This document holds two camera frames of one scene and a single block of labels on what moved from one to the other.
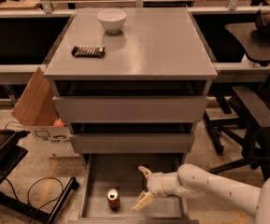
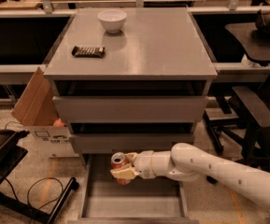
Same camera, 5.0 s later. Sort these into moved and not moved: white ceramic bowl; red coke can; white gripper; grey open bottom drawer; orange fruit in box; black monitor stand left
Moved: red coke can; white gripper
Not moved: orange fruit in box; black monitor stand left; grey open bottom drawer; white ceramic bowl
